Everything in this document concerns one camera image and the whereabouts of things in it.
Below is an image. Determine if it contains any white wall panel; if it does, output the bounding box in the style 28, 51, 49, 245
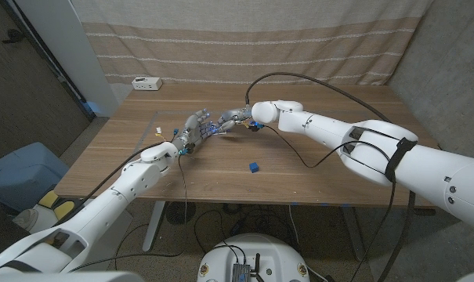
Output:
13, 0, 120, 118

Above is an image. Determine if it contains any round black floor fan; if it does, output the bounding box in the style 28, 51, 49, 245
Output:
165, 201, 197, 226

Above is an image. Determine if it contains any beige striped curtain backdrop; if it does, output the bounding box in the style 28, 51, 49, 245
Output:
71, 0, 433, 86

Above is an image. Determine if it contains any black right arm strap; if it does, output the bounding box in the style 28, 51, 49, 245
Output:
384, 136, 418, 183

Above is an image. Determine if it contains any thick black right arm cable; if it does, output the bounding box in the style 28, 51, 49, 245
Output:
244, 72, 417, 282

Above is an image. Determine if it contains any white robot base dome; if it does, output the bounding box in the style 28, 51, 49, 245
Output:
197, 233, 311, 282

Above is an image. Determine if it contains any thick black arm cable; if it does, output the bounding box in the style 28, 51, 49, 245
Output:
244, 72, 417, 282
54, 141, 165, 228

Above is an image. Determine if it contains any white floor cable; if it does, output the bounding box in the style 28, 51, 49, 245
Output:
288, 203, 301, 248

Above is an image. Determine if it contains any black door handle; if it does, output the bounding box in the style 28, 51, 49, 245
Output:
2, 29, 25, 44

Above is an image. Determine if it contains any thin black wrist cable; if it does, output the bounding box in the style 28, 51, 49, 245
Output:
67, 154, 189, 273
259, 125, 396, 282

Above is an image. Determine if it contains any white power strip box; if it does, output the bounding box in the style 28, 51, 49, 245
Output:
132, 77, 163, 92

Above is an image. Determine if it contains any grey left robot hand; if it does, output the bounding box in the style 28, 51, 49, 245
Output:
172, 108, 218, 155

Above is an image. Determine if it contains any white table leg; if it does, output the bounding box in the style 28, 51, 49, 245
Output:
142, 201, 166, 251

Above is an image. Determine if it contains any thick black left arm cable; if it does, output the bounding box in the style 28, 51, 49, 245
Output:
54, 141, 165, 228

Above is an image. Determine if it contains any grey table leg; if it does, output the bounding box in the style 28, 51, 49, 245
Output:
342, 206, 367, 262

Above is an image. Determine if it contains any black antenna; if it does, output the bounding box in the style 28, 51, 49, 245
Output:
253, 253, 266, 282

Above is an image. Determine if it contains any grey electronics box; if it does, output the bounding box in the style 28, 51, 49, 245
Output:
231, 262, 252, 282

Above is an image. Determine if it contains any blue plastic bin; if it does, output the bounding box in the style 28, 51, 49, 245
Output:
0, 142, 70, 212

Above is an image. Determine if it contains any white connector with coloured wires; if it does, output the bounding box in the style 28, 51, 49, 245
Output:
154, 126, 175, 143

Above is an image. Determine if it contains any yellow black foot pedal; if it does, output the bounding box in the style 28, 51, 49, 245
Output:
38, 190, 85, 222

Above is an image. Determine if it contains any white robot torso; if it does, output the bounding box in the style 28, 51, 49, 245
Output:
0, 270, 144, 282

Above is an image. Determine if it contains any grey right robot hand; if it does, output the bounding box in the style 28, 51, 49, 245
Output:
214, 108, 257, 136

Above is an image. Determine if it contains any person's black trouser leg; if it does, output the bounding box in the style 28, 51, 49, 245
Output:
0, 186, 33, 258

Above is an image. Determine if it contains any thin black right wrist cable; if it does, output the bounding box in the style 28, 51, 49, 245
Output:
259, 125, 396, 282

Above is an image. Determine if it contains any thin black left wrist cable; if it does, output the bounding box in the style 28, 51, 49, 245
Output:
67, 154, 189, 273

